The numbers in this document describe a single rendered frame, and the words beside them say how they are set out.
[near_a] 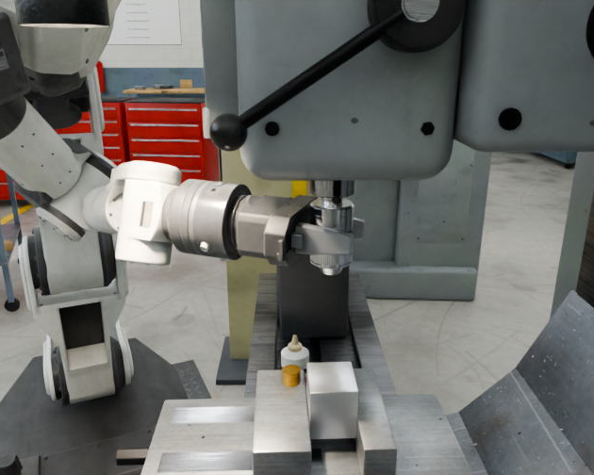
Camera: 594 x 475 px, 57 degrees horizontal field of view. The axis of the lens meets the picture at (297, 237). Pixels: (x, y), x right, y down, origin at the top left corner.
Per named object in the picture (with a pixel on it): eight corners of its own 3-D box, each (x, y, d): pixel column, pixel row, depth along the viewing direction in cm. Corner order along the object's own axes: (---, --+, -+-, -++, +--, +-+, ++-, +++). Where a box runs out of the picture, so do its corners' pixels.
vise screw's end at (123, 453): (117, 468, 62) (115, 454, 62) (121, 458, 64) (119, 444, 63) (152, 467, 62) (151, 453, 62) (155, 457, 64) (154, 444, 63)
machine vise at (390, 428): (141, 540, 57) (131, 455, 54) (168, 443, 71) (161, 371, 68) (470, 531, 58) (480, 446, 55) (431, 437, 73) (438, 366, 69)
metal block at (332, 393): (308, 439, 59) (309, 392, 57) (305, 405, 65) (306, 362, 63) (356, 438, 59) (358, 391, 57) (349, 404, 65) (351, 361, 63)
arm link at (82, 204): (124, 253, 75) (91, 243, 91) (169, 195, 78) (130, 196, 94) (59, 204, 70) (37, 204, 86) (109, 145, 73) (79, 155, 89)
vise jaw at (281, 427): (253, 484, 55) (252, 452, 54) (257, 396, 70) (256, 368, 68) (311, 483, 56) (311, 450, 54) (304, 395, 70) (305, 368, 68)
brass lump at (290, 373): (282, 387, 65) (282, 374, 64) (282, 377, 67) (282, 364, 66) (301, 386, 65) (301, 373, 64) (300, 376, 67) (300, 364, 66)
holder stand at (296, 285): (280, 339, 97) (279, 234, 91) (276, 289, 118) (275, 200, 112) (347, 336, 98) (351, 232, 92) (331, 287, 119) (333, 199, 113)
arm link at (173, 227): (195, 173, 59) (108, 166, 63) (182, 270, 59) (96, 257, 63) (238, 188, 70) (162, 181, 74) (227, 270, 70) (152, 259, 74)
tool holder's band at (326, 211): (301, 210, 58) (301, 202, 58) (332, 203, 61) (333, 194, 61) (331, 221, 55) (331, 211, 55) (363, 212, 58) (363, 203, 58)
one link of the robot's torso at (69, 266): (34, 286, 119) (-2, 64, 108) (117, 273, 126) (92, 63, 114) (31, 309, 105) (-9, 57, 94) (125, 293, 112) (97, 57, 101)
